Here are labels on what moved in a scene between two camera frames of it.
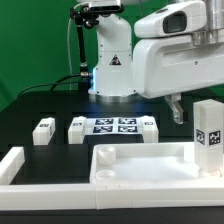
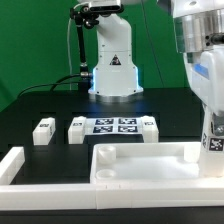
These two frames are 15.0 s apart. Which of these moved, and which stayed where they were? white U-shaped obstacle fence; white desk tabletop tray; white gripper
Moved: white gripper
Stayed: white U-shaped obstacle fence; white desk tabletop tray
